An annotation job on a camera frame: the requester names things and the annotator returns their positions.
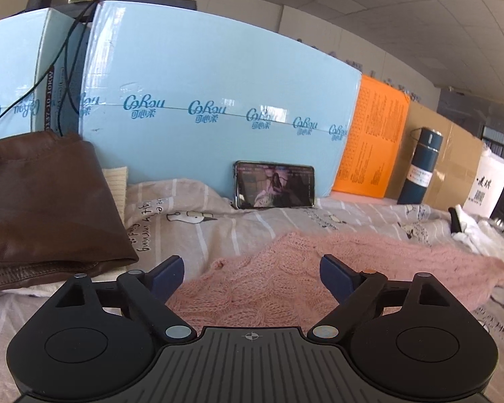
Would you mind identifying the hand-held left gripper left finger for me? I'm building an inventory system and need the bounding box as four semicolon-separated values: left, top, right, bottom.
46;255;196;344

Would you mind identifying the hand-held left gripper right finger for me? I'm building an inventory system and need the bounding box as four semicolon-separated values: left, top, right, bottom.
308;254;460;344

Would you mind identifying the pink knitted sweater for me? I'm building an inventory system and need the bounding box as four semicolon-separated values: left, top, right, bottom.
166;232;504;330

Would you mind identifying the white garment with black trim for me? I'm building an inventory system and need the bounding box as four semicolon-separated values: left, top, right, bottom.
449;205;504;262

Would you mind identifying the cartoon printed bed sheet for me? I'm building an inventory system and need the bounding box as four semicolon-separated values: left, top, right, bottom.
0;178;504;403

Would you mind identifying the cream knit cloth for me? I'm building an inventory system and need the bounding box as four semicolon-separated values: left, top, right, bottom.
102;167;129;221

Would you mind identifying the smartphone with lit screen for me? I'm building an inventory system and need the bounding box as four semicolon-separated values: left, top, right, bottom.
234;161;316;211

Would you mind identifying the dark blue vacuum bottle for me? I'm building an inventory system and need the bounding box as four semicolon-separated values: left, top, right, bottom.
397;127;444;206

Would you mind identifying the brown leather jacket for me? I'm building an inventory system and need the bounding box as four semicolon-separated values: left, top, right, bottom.
0;131;139;292

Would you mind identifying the orange printed carton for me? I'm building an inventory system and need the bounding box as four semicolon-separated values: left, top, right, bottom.
331;75;411;199

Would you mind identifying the brown cardboard box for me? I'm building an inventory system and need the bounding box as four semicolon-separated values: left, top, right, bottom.
384;101;486;211

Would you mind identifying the white plastic container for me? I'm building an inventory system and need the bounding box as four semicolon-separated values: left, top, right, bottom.
462;149;504;219

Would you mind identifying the large light blue carton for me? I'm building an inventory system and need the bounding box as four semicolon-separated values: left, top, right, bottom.
78;0;363;211

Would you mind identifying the barred window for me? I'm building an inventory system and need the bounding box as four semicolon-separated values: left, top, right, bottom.
481;124;504;152

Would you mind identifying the light blue carton with barcode side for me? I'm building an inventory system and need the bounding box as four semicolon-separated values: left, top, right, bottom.
0;6;94;145

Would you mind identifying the black cable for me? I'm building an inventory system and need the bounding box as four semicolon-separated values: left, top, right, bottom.
0;0;190;133
56;6;91;137

